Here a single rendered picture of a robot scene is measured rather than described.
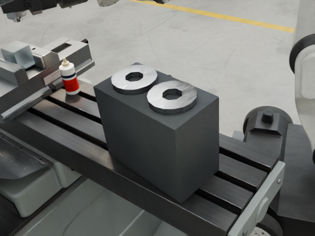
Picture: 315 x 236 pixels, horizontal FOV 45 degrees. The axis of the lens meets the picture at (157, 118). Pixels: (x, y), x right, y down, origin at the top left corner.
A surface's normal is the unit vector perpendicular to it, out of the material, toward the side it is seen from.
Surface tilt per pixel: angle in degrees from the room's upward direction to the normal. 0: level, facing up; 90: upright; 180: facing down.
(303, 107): 115
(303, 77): 90
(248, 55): 0
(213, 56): 0
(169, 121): 0
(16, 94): 90
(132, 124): 90
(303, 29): 90
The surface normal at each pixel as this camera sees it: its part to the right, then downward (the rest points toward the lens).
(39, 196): 0.79, 0.31
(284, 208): -0.10, -0.79
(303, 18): -0.32, 0.61
